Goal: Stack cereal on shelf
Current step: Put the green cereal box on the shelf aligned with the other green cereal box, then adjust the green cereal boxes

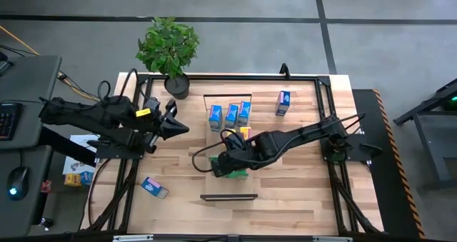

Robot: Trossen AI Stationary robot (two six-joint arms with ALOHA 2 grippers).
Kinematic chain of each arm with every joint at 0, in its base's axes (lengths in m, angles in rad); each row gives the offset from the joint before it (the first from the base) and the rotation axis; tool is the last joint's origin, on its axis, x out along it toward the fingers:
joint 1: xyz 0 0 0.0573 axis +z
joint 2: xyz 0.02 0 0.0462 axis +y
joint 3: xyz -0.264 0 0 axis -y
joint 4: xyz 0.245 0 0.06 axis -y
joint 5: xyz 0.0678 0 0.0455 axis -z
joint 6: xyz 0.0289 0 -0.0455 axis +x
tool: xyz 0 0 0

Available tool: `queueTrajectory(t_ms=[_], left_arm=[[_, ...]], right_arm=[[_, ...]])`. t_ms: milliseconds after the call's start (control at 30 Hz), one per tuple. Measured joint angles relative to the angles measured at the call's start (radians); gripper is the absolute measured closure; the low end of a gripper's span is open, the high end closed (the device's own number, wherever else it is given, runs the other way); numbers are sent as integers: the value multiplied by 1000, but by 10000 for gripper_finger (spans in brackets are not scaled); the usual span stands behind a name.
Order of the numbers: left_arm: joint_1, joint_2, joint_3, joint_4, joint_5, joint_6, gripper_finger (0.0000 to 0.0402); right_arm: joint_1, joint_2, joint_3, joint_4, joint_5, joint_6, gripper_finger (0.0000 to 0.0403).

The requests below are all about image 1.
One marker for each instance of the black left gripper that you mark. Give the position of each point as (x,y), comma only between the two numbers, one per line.
(151,126)

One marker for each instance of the small yellow box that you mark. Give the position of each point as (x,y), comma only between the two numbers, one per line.
(72,180)

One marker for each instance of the grey desk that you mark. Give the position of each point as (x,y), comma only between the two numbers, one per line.
(32,213)
(32,85)

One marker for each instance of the black metal stand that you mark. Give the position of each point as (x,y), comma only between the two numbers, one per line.
(439,95)

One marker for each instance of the small blue box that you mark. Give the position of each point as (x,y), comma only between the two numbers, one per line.
(87,177)

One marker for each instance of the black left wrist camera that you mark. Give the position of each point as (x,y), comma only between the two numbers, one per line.
(153,103)

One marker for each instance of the black aluminium rig frame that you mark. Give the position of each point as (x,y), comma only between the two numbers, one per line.
(232,78)

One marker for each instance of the black keyboard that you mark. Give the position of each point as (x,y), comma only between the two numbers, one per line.
(9,122)

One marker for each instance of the silver metal bracket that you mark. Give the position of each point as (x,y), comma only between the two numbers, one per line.
(332,239)
(133,238)

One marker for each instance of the wooden tray board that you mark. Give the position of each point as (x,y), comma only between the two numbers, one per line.
(228,188)

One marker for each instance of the black mat with hazard stripe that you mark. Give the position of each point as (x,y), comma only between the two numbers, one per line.
(389,199)

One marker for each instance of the blue cereal box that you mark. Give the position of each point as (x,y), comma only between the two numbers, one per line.
(245,110)
(215,113)
(153,186)
(232,113)

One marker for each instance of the black computer mouse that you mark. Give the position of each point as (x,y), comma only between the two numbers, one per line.
(18,181)

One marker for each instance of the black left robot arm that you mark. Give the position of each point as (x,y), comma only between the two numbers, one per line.
(82,115)

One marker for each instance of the small red packet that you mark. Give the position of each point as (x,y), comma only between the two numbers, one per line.
(46,186)

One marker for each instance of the boxes on floor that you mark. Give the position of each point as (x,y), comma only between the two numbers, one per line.
(76,163)

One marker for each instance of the green plant in black pot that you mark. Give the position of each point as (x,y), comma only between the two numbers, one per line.
(168,45)

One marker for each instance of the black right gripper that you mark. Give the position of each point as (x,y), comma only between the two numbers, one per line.
(235,158)

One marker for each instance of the black arched bracket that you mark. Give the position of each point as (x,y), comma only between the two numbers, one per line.
(284,70)

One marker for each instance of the blue Frosted Flakes box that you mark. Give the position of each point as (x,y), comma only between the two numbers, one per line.
(282,104)

